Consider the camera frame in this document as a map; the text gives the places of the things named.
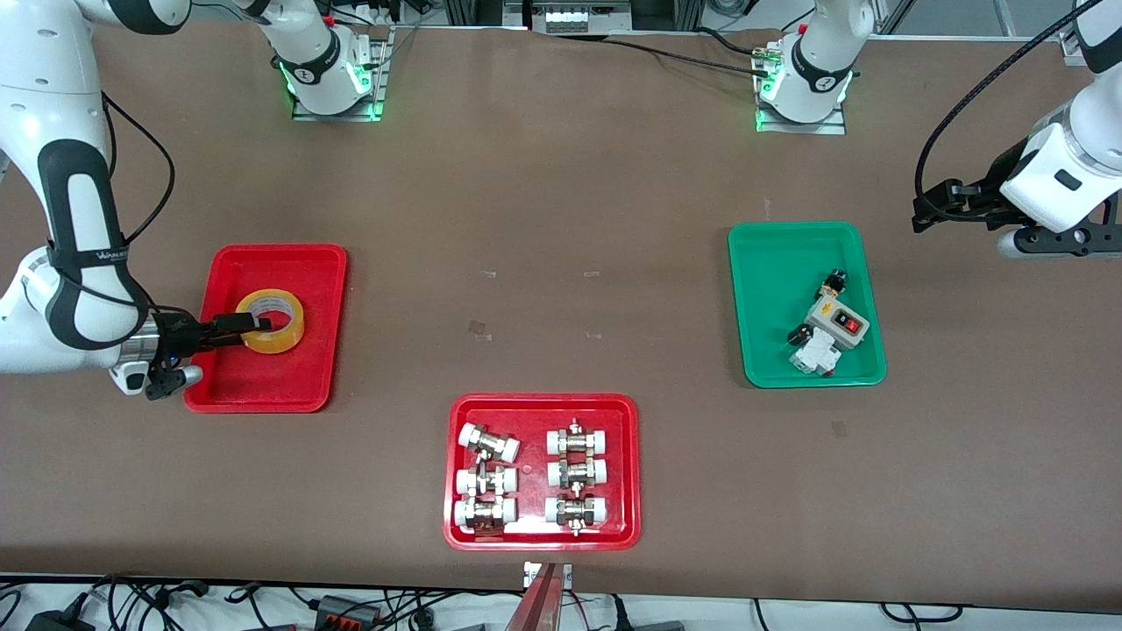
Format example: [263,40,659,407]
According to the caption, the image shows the red tray with fittings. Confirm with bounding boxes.
[443,393,643,552]

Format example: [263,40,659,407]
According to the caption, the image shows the white circuit breaker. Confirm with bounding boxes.
[789,329,844,378]

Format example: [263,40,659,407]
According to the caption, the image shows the aluminium frame rack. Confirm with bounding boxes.
[443,0,707,38]

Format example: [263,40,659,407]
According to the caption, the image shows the black orange terminal strip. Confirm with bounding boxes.
[314,594,385,628]

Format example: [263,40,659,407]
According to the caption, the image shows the empty red plastic tray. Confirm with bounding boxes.
[182,244,349,414]

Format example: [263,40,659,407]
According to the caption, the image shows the black base power cable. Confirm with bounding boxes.
[605,26,777,75]

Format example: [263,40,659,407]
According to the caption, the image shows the grey on-off switch box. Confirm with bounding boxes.
[806,294,871,351]

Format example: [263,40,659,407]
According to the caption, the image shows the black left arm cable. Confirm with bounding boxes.
[913,0,1101,211]

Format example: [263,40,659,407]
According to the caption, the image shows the yellow tape roll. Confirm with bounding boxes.
[235,287,306,355]

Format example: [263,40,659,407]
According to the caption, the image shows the aluminium camera mount post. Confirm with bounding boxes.
[504,561,575,631]

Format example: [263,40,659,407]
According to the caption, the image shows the green plastic tray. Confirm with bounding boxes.
[728,221,888,389]

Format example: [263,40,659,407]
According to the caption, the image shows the black velcro cable strap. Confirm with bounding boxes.
[46,245,134,271]

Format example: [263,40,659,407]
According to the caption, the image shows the white terminal block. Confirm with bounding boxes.
[543,7,614,34]

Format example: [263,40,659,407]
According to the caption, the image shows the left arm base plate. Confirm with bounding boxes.
[756,39,849,135]

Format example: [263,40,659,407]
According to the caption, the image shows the black power adapter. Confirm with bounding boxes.
[25,603,96,631]

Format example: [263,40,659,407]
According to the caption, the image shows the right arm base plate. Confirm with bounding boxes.
[292,26,391,122]

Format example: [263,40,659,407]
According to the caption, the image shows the tilted white-capped pipe fitting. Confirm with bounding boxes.
[458,423,521,463]

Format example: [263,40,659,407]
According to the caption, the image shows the white-capped metal pipe fitting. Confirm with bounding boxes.
[455,467,518,496]
[546,457,608,490]
[546,419,610,457]
[453,497,518,533]
[543,495,608,535]

